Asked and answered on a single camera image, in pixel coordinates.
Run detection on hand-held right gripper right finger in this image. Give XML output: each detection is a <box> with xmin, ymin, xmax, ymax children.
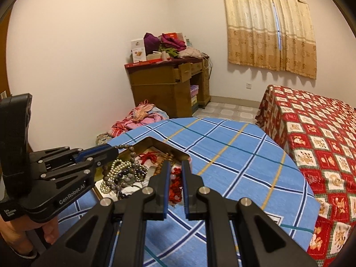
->
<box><xmin>182</xmin><ymin>160</ymin><xmax>318</xmax><ymax>267</ymax></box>

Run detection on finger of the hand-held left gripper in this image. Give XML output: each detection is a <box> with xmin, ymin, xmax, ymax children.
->
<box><xmin>40</xmin><ymin>155</ymin><xmax>119</xmax><ymax>190</ymax></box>
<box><xmin>29</xmin><ymin>144</ymin><xmax>119</xmax><ymax>164</ymax></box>

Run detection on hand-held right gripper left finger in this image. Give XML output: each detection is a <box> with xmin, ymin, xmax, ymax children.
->
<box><xmin>30</xmin><ymin>161</ymin><xmax>171</xmax><ymax>267</ymax></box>

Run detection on red beaded bracelet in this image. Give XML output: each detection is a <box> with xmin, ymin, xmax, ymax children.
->
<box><xmin>169</xmin><ymin>168</ymin><xmax>186</xmax><ymax>204</ymax></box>

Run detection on dark blue bead bracelet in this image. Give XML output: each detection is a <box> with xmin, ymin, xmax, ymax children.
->
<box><xmin>116</xmin><ymin>166</ymin><xmax>140</xmax><ymax>193</ymax></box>

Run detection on brown bead necklace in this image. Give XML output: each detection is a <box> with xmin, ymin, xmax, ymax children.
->
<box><xmin>103</xmin><ymin>144</ymin><xmax>139</xmax><ymax>173</ymax></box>

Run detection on gold tin jewelry box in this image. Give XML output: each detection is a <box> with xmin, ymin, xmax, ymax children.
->
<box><xmin>93</xmin><ymin>136</ymin><xmax>193</xmax><ymax>201</ymax></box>

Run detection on person's left hand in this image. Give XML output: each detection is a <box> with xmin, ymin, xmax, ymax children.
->
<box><xmin>0</xmin><ymin>214</ymin><xmax>60</xmax><ymax>256</ymax></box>

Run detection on red knotted tassel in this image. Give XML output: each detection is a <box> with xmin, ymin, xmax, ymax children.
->
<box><xmin>138</xmin><ymin>152</ymin><xmax>161</xmax><ymax>166</ymax></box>

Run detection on pink clothes heap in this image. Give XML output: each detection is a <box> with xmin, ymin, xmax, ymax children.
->
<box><xmin>111</xmin><ymin>99</ymin><xmax>170</xmax><ymax>139</ymax></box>

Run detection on blue plaid tablecloth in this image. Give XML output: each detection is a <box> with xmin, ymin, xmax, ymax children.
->
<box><xmin>58</xmin><ymin>116</ymin><xmax>322</xmax><ymax>267</ymax></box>

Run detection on brown wooden desk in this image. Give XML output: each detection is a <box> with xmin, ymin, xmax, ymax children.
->
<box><xmin>124</xmin><ymin>56</ymin><xmax>212</xmax><ymax>119</ymax></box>

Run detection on pastel stacked boxes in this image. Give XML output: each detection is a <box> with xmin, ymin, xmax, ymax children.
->
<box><xmin>190</xmin><ymin>85</ymin><xmax>200</xmax><ymax>108</ymax></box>

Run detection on white cardboard box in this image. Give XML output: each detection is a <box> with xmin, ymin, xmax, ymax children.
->
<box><xmin>131</xmin><ymin>38</ymin><xmax>147</xmax><ymax>64</ymax></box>

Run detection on purple cloth bundle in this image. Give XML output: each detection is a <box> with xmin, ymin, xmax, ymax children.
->
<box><xmin>143</xmin><ymin>32</ymin><xmax>161</xmax><ymax>54</ymax></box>

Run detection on pile of mixed clothes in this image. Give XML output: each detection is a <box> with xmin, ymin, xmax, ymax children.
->
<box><xmin>158</xmin><ymin>32</ymin><xmax>202</xmax><ymax>61</ymax></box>

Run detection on red patterned bedspread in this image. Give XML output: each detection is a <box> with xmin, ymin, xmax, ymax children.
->
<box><xmin>255</xmin><ymin>84</ymin><xmax>356</xmax><ymax>267</ymax></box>

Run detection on wide beige patterned curtain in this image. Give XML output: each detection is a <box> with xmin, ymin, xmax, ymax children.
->
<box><xmin>219</xmin><ymin>0</ymin><xmax>318</xmax><ymax>80</ymax></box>

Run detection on light wooden bead bracelet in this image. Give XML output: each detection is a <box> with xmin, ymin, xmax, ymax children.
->
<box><xmin>156</xmin><ymin>151</ymin><xmax>179</xmax><ymax>173</ymax></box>

